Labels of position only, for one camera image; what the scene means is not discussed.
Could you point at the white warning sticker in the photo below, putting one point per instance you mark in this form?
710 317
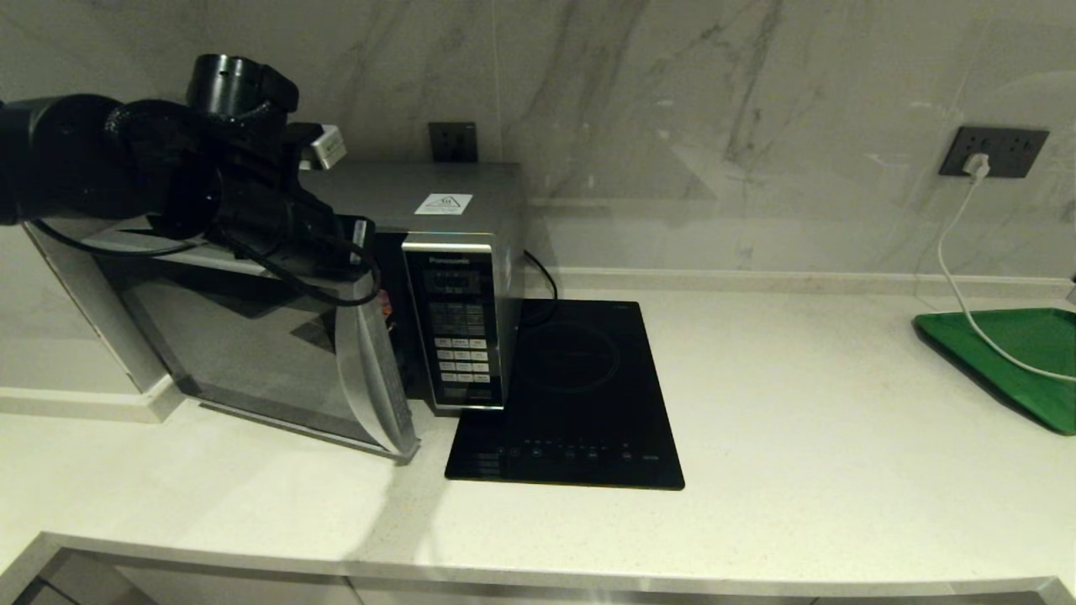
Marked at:
444 203

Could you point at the black induction cooktop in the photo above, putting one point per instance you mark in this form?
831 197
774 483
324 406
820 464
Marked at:
588 378

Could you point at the green plastic tray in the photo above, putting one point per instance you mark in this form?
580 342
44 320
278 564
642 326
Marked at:
1034 336

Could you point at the wide black wall outlet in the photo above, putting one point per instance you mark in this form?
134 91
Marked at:
1017 149

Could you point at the white power plug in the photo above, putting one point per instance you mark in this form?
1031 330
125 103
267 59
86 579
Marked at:
977 164

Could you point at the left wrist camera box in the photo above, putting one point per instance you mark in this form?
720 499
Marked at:
328 147

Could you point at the small black wall outlet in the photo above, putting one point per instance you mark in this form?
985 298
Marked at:
454 141

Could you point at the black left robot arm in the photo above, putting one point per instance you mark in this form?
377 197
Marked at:
84 160

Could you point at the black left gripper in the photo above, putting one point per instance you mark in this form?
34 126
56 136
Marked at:
294 231

